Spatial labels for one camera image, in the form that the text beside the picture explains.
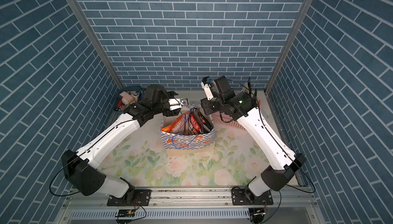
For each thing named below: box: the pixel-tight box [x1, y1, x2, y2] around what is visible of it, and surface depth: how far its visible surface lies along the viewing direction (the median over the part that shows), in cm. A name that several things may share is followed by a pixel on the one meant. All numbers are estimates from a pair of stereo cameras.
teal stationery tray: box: [113, 86, 142, 112], surface depth 110 cm
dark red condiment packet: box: [187, 108, 214, 136], surface depth 79 cm
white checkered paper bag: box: [160, 113, 216, 158], surface depth 74 cm
